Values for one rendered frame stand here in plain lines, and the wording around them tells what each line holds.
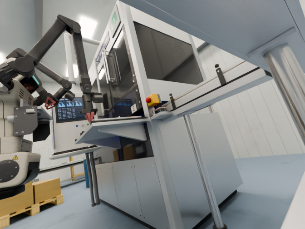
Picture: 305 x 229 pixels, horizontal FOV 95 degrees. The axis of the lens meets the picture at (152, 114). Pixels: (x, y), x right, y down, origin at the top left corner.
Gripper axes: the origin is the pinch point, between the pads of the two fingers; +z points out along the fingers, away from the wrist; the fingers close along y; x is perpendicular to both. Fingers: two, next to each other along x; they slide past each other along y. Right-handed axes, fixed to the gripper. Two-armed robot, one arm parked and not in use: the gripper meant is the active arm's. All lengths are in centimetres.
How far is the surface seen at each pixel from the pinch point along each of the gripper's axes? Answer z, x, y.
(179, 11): 6, -85, -7
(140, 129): 9.0, -2.3, 34.4
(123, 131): 8.4, -2.4, 19.8
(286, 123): 42, -33, 310
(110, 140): 7, 48, 28
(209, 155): 44, -12, 95
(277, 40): 7, -90, 19
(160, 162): 35, -12, 38
